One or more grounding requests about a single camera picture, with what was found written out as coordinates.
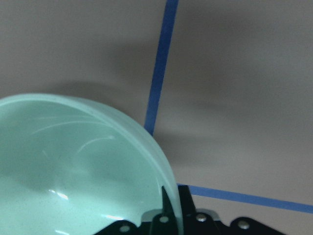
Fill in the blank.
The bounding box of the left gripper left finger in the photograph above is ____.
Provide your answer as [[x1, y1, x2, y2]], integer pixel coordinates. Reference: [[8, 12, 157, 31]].
[[149, 186, 178, 235]]

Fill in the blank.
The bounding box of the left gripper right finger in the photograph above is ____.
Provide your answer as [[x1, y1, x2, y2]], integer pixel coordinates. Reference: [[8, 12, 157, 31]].
[[178, 185, 215, 235]]

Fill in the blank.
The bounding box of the green bowl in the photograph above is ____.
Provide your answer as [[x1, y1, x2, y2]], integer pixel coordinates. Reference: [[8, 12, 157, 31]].
[[0, 94, 183, 235]]

